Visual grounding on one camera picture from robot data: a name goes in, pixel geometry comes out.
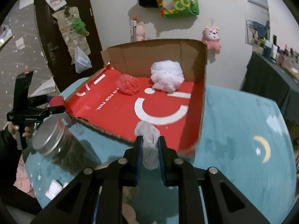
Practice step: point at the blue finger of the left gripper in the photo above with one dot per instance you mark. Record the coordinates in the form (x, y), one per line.
(55, 109)

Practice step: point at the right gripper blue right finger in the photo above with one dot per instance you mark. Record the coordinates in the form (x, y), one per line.
(161, 145)

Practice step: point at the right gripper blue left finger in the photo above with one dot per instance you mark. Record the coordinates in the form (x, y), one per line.
(138, 149)

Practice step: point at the red yarn ball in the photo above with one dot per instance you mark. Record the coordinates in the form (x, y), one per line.
(54, 101)

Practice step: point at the grey white soft cloth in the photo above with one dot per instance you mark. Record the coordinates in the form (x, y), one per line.
(150, 136)

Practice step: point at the large glass jar metal lid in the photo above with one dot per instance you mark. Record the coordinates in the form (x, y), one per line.
(54, 141)

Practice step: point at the white plastic bag on door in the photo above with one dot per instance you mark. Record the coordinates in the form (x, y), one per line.
(82, 61)

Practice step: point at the dark brown door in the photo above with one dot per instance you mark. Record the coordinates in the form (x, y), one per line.
(54, 20)

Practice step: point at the red mesh sponge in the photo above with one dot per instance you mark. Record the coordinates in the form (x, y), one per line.
(128, 85)

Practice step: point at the red cardboard box tray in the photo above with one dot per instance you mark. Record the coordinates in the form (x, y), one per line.
(178, 116)

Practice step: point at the white mesh bath pouf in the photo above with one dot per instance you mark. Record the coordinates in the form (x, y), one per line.
(166, 76)

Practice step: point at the teal plush table blanket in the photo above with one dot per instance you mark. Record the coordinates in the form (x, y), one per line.
(231, 121)

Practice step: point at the green plush toy on door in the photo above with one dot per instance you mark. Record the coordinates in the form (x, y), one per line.
(79, 26)

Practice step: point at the pale pink plush toy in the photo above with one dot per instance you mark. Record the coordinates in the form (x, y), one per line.
(140, 32)

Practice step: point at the dark green covered side table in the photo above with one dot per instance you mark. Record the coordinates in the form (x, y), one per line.
(266, 79)

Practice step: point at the orange handled broom stick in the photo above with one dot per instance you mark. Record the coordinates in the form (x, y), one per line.
(134, 25)

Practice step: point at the pink plush toy on wall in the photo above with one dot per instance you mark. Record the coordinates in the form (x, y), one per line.
(211, 38)

